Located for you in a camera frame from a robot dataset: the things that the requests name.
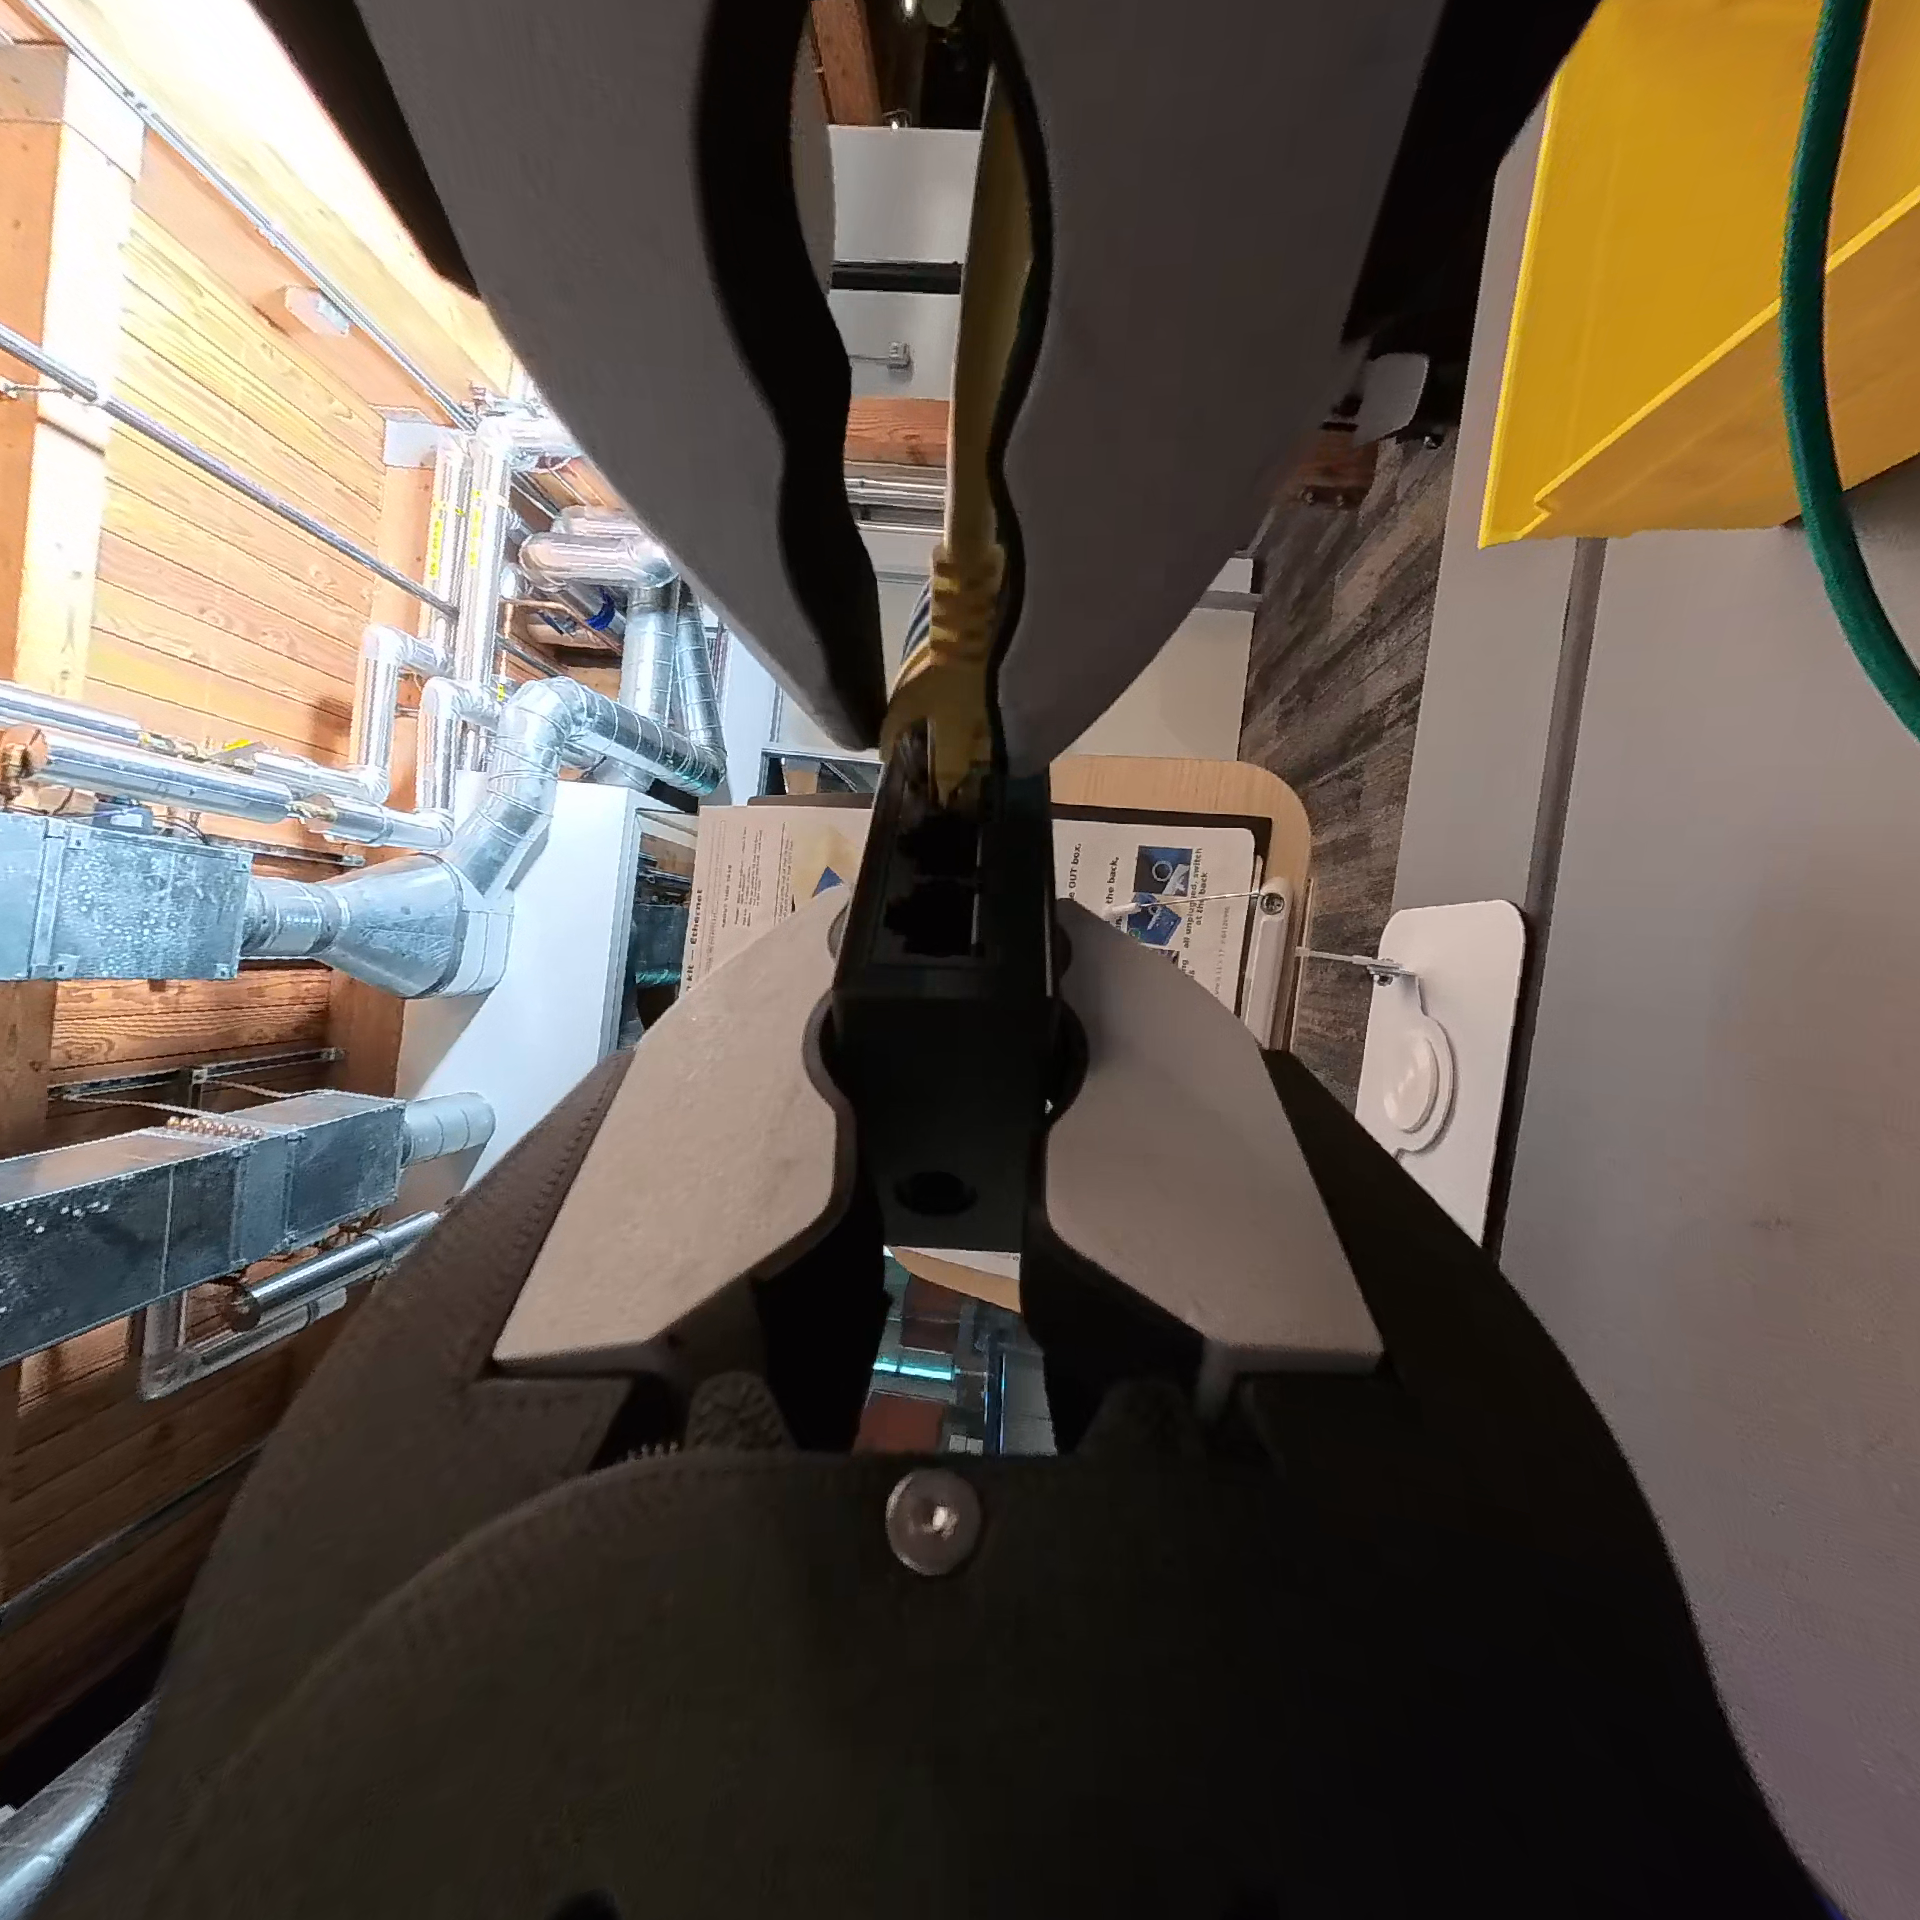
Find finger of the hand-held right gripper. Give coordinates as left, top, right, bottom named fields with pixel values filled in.
left=990, top=0, right=1451, bottom=784
left=352, top=0, right=888, bottom=755

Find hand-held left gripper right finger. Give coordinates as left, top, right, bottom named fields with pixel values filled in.
left=1027, top=901, right=1388, bottom=1452

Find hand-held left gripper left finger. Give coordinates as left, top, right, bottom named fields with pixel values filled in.
left=492, top=901, right=887, bottom=1452

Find yellow plastic bin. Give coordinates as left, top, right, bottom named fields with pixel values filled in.
left=1476, top=0, right=1920, bottom=553

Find black network switch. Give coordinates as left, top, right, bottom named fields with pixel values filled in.
left=831, top=731, right=1061, bottom=1257

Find green ethernet cable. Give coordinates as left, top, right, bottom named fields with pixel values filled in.
left=1776, top=0, right=1920, bottom=747

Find yellow ethernet cable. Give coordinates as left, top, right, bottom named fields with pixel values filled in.
left=878, top=67, right=1040, bottom=817

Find instruction poster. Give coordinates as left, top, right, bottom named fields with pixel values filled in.
left=678, top=801, right=1264, bottom=1024

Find small metal pipe fitting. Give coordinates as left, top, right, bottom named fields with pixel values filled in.
left=139, top=1204, right=447, bottom=1401

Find wooden display board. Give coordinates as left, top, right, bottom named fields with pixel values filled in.
left=1047, top=753, right=1316, bottom=1056

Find insulated silver pipes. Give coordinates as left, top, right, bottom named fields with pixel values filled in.
left=0, top=403, right=732, bottom=842

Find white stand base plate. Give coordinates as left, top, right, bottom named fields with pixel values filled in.
left=1293, top=896, right=1531, bottom=1250

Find rectangular metal air duct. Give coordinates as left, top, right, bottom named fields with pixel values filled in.
left=0, top=1091, right=500, bottom=1362
left=0, top=815, right=520, bottom=1001

